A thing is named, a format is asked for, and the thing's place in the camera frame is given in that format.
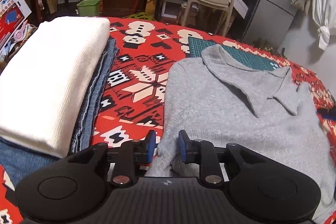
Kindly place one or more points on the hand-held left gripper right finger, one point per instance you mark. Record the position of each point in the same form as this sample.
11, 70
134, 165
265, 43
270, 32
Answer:
182, 146

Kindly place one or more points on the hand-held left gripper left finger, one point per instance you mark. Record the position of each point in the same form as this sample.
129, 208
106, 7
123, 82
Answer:
151, 146

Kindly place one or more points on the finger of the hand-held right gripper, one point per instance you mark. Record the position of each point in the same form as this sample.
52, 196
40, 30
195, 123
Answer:
329, 113

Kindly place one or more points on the grey polo shirt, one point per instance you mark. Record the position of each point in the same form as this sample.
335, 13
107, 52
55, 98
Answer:
223, 113

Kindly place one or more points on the folded blue jeans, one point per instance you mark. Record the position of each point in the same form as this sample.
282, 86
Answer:
94, 103

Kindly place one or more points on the red patterned blanket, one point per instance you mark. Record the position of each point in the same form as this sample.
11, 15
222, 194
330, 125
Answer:
136, 66

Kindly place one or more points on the green tinsel garland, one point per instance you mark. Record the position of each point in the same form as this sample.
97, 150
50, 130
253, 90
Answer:
265, 44

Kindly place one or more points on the green cutting mat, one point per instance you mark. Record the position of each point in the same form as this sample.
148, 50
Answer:
249, 58

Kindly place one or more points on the white knotted curtain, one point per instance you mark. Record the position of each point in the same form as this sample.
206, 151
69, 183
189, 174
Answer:
324, 16

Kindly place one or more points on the white folded garment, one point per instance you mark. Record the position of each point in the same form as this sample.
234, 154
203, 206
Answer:
50, 82

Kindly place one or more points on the lime green flat crate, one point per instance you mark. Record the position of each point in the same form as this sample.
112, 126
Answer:
139, 16

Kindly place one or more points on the white flat box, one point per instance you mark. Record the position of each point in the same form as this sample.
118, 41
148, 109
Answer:
240, 6

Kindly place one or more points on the green waste bin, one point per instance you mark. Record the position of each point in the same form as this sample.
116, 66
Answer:
89, 7

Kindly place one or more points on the pink headphones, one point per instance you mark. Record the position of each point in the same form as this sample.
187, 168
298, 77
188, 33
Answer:
19, 32

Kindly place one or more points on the red blue printed cardboard box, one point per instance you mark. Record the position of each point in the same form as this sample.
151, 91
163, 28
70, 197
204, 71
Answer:
10, 11

